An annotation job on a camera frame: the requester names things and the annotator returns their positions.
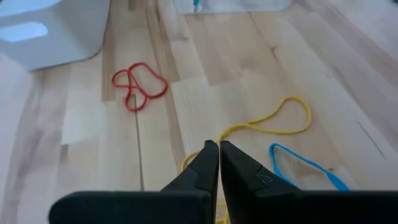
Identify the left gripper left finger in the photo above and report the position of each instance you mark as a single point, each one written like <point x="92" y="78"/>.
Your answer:
<point x="180" y="205"/>

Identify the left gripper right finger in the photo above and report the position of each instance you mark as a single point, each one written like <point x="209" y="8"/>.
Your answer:
<point x="267" y="205"/>

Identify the blue rubber band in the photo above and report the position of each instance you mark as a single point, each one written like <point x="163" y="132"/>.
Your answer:
<point x="337" y="182"/>
<point x="196" y="2"/>

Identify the yellow rubber band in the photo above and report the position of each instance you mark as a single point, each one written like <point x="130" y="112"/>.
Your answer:
<point x="308" y="115"/>

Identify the red rubber band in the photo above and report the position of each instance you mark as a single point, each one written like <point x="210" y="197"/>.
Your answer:
<point x="133" y="88"/>

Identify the white plastic basket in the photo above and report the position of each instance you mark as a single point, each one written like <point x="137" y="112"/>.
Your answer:
<point x="62" y="46"/>

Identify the clear plastic basket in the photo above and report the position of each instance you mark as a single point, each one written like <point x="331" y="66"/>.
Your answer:
<point x="248" y="6"/>

